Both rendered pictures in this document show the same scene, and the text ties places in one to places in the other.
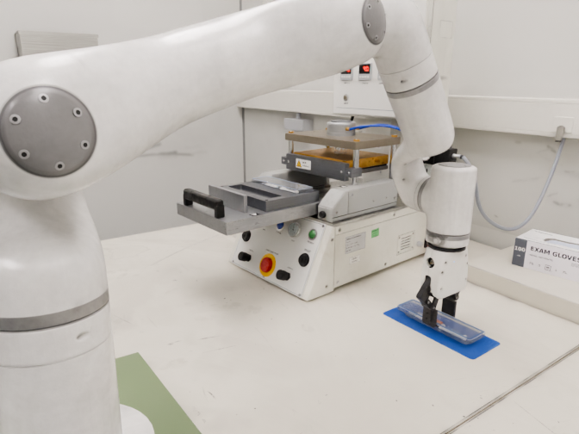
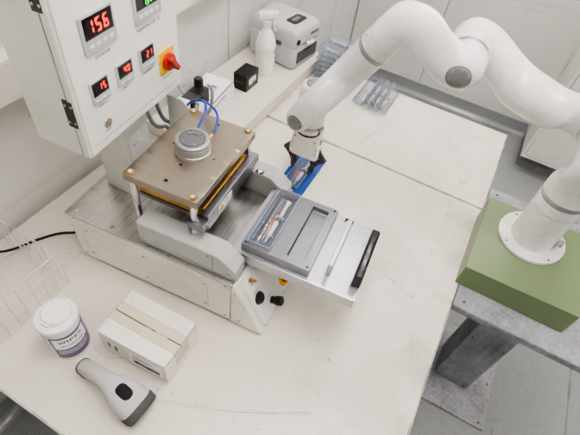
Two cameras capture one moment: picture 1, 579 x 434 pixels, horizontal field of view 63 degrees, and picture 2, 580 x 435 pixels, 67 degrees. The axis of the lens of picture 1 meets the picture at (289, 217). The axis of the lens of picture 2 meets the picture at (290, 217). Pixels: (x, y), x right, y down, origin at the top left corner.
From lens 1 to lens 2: 1.71 m
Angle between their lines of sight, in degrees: 98
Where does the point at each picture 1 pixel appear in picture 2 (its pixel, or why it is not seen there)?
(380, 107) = (148, 98)
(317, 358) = (370, 218)
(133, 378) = (482, 252)
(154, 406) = (488, 231)
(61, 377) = not seen: hidden behind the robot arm
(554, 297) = (253, 120)
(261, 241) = (269, 277)
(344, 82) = (98, 105)
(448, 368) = (341, 168)
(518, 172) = not seen: hidden behind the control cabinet
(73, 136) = not seen: outside the picture
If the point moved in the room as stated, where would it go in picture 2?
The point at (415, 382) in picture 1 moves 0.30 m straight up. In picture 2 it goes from (361, 179) to (385, 106)
